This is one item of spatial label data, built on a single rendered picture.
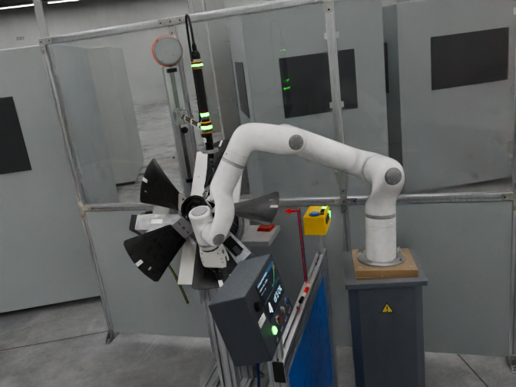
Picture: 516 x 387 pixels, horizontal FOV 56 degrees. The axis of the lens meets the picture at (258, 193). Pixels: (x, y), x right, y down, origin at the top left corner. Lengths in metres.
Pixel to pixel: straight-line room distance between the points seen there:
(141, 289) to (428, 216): 1.89
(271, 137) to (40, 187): 2.63
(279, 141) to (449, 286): 1.51
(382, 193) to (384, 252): 0.25
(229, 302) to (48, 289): 3.20
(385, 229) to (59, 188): 2.74
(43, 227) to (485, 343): 3.19
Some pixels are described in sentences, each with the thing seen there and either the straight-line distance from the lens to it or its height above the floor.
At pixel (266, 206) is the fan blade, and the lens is 2.02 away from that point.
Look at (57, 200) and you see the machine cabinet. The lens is 4.05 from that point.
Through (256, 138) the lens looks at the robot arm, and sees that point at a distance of 1.73.
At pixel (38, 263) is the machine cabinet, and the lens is 4.26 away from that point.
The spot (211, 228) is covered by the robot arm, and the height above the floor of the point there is 1.25.
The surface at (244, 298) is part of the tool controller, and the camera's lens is 1.22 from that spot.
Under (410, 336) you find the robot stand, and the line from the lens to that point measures 2.07.
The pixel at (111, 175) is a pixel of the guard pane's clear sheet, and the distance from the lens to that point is 3.18.
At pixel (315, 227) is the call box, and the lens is 2.23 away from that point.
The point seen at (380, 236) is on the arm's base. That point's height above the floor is 1.08.
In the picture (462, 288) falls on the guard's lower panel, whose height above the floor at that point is 0.47.
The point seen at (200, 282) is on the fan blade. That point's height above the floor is 0.97.
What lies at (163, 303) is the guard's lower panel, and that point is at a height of 0.29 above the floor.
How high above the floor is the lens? 1.83
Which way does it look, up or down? 16 degrees down
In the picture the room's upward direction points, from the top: 7 degrees counter-clockwise
